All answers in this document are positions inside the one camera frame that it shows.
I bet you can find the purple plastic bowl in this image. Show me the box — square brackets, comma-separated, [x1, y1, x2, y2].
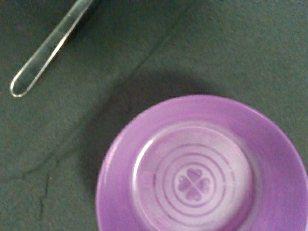
[95, 95, 308, 231]

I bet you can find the black tablecloth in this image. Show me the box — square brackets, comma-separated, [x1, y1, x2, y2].
[0, 0, 308, 231]

